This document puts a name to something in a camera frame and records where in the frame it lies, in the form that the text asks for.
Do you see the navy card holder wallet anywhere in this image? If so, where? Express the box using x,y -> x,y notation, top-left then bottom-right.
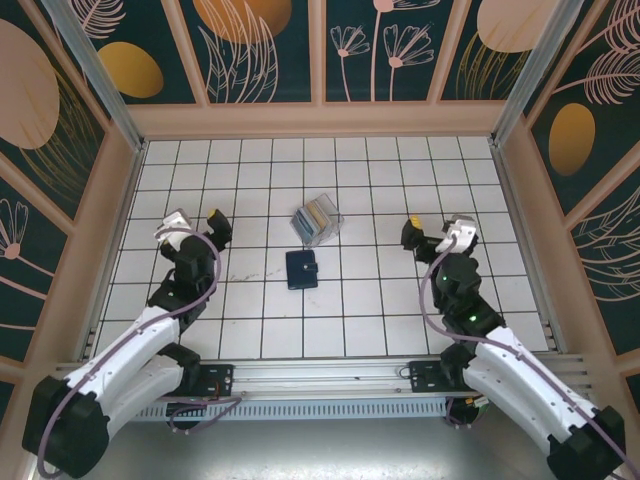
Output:
284,249 -> 321,292

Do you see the clear plastic card box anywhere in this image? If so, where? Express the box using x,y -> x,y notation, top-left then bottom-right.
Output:
290,192 -> 345,250

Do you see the blue credit card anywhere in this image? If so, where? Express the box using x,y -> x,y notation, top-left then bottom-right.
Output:
293,208 -> 322,243

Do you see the gold credit card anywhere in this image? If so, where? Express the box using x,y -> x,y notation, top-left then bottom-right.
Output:
309,200 -> 336,228

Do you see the grey metal sheet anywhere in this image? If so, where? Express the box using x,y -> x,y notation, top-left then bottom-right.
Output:
29,392 -> 614,480

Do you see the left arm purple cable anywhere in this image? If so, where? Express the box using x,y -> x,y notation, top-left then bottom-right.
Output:
36,227 -> 245,477

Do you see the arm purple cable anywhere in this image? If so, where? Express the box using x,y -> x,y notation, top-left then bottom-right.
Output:
36,227 -> 245,477
418,236 -> 633,480

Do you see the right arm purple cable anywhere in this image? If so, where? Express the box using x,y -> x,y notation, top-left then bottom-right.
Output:
418,236 -> 633,480

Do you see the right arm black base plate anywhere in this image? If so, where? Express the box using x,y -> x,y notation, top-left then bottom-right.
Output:
408,358 -> 469,394

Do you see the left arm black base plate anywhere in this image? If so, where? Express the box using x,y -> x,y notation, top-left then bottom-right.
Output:
192,363 -> 236,397

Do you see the aluminium frame rail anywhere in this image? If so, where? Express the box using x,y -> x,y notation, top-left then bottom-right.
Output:
52,353 -> 597,402

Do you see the slotted grey cable duct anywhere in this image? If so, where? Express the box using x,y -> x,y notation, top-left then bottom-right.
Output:
133,398 -> 452,422

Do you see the aluminium corner post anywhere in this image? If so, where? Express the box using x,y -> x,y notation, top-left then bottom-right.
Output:
42,0 -> 147,154
488,0 -> 572,149

